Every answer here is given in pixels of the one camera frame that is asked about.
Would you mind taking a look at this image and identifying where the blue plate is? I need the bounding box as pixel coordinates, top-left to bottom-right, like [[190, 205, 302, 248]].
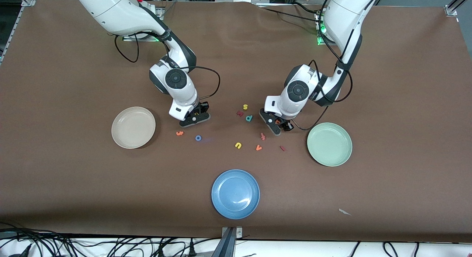
[[211, 169, 260, 220]]

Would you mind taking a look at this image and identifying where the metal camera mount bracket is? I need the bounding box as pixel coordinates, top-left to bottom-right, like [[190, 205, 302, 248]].
[[211, 226, 244, 257]]

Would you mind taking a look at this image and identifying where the light green plate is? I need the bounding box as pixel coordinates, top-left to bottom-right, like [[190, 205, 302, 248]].
[[307, 122, 353, 167]]

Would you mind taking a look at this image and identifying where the beige brown plate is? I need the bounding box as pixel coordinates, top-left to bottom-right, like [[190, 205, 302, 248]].
[[111, 107, 156, 149]]

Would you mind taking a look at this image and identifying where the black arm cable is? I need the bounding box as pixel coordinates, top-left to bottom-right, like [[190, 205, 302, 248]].
[[114, 34, 221, 103], [293, 0, 354, 131]]

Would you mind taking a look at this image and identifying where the silver aluminium frame rail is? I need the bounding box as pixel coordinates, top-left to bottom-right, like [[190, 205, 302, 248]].
[[0, 0, 37, 66], [444, 0, 472, 17]]

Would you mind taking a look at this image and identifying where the brown paper table cover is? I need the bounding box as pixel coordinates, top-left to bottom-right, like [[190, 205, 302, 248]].
[[0, 0, 472, 243]]

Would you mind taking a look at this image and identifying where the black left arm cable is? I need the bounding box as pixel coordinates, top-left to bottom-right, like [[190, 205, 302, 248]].
[[293, 0, 354, 131]]

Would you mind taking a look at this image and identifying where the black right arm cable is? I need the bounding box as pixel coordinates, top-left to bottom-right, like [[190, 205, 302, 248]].
[[114, 34, 221, 103]]

